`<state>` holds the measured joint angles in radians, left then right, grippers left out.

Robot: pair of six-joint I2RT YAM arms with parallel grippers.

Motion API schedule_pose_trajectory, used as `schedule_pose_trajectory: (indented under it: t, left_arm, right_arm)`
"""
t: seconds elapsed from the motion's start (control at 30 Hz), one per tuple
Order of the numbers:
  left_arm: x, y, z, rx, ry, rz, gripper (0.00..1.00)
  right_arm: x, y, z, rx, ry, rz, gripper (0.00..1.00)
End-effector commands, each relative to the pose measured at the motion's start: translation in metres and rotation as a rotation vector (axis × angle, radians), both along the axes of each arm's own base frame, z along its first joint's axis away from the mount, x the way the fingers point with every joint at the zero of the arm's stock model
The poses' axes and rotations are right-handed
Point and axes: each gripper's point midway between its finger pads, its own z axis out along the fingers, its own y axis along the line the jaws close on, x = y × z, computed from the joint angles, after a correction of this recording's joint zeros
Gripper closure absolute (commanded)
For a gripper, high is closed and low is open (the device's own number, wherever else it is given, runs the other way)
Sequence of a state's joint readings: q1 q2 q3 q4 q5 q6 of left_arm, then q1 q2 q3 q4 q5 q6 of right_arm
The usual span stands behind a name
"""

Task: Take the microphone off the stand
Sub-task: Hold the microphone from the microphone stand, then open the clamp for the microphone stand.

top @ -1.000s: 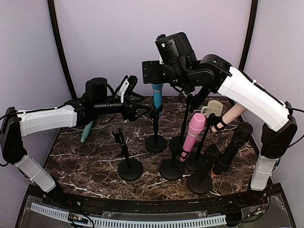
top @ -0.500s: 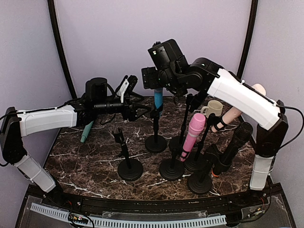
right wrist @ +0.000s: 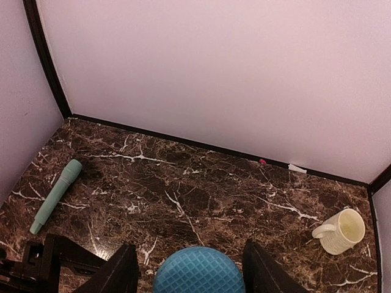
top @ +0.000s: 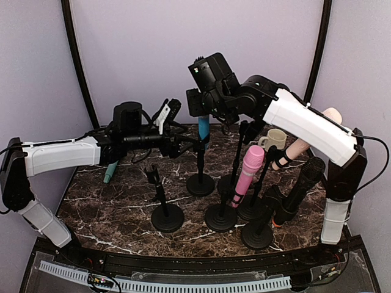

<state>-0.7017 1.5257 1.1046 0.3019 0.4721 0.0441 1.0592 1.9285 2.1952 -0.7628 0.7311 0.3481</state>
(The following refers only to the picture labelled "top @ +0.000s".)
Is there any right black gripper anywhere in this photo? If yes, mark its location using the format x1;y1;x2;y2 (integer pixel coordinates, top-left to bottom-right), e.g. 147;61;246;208
187;87;232;118

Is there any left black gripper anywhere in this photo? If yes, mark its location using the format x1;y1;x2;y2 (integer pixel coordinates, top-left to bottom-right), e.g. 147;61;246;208
125;121;199;159

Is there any blue microphone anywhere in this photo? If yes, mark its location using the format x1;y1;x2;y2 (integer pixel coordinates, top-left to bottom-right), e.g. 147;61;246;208
198;115;210;149

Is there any black mic stand blue mic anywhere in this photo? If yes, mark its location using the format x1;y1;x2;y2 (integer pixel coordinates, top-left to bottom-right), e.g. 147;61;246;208
186;136;214;197

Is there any mint green microphone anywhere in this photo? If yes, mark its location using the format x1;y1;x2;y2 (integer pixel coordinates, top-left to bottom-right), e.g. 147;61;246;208
103;161;118;184

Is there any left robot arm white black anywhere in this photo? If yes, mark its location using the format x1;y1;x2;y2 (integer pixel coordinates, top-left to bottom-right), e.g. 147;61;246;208
1;99;193;266

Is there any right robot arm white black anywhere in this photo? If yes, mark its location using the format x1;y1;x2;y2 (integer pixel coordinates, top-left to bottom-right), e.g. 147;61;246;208
186;52;368;265

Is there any black mic stand cream mic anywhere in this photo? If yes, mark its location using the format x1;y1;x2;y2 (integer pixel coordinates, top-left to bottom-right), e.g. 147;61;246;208
237;146;278;222

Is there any black microphone orange base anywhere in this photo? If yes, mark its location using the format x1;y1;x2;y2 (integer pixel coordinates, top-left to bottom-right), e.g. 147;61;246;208
272;156;326;226

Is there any beige mug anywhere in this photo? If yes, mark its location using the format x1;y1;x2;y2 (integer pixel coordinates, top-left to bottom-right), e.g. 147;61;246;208
258;128;287;151

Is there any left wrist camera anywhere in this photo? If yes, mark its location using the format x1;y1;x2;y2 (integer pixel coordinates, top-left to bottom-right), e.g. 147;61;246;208
152;98;181;135

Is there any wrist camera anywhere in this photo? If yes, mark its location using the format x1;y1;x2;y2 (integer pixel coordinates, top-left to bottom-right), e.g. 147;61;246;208
152;98;181;135
194;56;204;63

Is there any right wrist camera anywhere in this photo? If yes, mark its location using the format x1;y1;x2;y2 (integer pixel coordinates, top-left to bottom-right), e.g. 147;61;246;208
194;56;204;63

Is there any left black frame post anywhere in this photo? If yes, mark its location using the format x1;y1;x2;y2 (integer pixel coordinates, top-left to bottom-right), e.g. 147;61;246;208
60;0;100;129

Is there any black frame post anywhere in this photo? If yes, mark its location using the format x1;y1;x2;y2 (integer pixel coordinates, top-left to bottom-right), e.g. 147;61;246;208
60;0;100;129
302;0;333;98

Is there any right black frame post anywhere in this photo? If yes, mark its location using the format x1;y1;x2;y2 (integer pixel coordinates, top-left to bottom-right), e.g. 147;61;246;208
302;0;333;98

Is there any black front table rail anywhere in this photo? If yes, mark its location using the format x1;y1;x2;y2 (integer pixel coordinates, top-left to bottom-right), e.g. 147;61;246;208
36;237;346;277

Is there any white slotted cable duct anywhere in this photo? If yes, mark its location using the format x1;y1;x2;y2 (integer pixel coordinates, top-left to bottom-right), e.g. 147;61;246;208
38;261;291;292

